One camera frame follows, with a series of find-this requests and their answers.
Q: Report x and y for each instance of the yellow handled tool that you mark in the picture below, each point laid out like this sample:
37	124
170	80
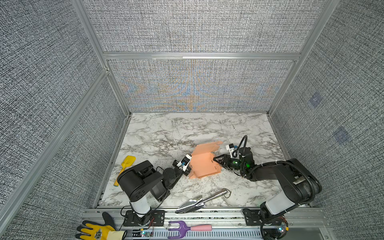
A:
127	162

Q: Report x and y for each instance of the pink paper box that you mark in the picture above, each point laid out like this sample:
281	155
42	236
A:
202	163

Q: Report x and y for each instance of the metal garden trowel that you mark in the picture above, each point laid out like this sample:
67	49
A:
199	202

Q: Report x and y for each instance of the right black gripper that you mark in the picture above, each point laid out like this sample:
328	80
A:
224	159

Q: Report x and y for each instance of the yellow black work glove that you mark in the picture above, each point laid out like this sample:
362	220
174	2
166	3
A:
94	231

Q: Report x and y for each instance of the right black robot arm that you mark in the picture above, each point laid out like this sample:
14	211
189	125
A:
299	186

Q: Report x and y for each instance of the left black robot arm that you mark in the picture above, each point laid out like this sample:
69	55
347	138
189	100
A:
142	179

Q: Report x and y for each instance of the purple pink hand rake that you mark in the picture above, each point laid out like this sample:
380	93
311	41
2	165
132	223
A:
182	229

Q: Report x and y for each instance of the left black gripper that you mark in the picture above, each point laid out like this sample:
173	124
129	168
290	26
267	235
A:
187	172

